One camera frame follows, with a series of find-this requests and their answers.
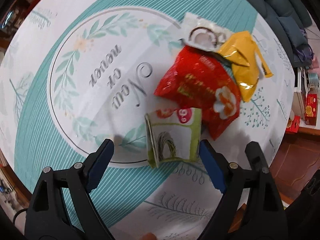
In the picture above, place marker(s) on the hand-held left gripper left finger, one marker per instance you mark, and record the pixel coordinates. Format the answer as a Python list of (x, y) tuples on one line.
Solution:
[(97, 167)]

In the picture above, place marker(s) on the red gift box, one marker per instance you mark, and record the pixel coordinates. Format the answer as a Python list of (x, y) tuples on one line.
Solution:
[(311, 107)]

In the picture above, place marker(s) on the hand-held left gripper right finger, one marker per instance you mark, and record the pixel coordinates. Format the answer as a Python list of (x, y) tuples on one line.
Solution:
[(212, 166)]

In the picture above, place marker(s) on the dark blue cushion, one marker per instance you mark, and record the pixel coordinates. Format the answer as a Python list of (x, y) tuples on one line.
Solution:
[(291, 37)]

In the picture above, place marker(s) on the white side cabinet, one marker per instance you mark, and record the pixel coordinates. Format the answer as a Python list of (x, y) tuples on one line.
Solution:
[(301, 85)]

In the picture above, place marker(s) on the red snack packet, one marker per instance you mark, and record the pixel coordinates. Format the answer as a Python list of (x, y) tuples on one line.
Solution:
[(192, 82)]

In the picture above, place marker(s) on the red gift bag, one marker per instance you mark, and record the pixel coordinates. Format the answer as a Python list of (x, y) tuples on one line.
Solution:
[(293, 125)]

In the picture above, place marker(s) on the yellow foil packet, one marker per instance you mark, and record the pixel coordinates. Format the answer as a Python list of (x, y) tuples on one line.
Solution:
[(240, 55)]

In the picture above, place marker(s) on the green white snack packet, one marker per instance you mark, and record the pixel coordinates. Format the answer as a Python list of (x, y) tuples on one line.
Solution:
[(175, 137)]

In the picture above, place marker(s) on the purple bag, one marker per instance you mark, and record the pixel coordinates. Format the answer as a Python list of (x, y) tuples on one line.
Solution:
[(303, 52)]

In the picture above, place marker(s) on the white coconut print packet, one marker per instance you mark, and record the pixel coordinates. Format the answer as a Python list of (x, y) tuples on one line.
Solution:
[(202, 33)]

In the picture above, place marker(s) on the printed teal white tablecloth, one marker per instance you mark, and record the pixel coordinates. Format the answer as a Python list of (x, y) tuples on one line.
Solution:
[(75, 130)]

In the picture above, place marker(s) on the dark blue sofa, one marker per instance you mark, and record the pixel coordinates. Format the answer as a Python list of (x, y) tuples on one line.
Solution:
[(280, 5)]

